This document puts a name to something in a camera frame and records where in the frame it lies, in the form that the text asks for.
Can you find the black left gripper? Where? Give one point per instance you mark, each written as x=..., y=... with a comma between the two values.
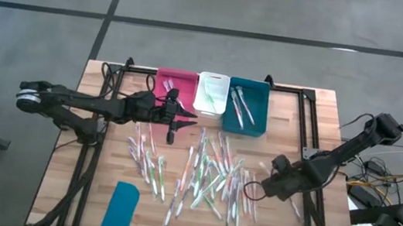
x=170, y=116

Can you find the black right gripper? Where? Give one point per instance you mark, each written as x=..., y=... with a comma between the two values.
x=281, y=186

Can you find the teal plastic lid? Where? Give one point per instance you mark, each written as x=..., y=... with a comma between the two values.
x=119, y=211

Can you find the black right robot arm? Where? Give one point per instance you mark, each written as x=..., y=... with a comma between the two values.
x=349, y=148

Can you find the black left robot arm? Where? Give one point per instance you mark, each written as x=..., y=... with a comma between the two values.
x=82, y=101

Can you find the pink plastic bin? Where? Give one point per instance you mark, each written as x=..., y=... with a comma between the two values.
x=185, y=87

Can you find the white plastic bin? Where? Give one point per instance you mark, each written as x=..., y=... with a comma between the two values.
x=218, y=103

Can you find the teal plastic bin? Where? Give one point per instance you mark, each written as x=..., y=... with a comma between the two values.
x=260, y=113

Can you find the black power brick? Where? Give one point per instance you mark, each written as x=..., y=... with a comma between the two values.
x=364, y=196

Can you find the black metal beam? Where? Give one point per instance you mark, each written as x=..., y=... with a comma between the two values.
x=371, y=217

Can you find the small black adapter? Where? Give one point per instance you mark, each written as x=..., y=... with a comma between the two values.
x=375, y=168

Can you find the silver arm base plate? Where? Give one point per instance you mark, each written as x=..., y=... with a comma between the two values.
x=307, y=154

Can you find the black frame foot bracket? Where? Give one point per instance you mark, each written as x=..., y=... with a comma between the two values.
x=130, y=62
x=269, y=82

